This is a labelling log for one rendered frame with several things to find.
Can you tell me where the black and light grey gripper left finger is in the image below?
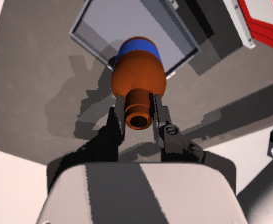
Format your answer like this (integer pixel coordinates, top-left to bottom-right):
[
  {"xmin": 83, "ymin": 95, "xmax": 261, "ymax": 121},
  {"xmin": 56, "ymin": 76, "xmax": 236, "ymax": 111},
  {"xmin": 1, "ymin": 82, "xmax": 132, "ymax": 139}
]
[{"xmin": 46, "ymin": 95, "xmax": 126, "ymax": 195}]

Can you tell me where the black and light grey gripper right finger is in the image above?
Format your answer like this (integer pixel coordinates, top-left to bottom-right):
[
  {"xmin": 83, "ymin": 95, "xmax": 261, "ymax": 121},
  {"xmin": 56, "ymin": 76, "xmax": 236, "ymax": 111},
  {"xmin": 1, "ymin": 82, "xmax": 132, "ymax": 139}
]
[{"xmin": 152, "ymin": 94, "xmax": 236, "ymax": 197}]

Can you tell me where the brown bottle with blue band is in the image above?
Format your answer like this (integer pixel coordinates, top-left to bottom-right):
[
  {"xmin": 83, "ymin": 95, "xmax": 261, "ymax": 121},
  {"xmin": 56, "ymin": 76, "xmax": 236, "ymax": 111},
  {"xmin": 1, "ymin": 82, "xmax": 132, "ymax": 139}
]
[{"xmin": 111, "ymin": 36, "xmax": 166, "ymax": 130}]

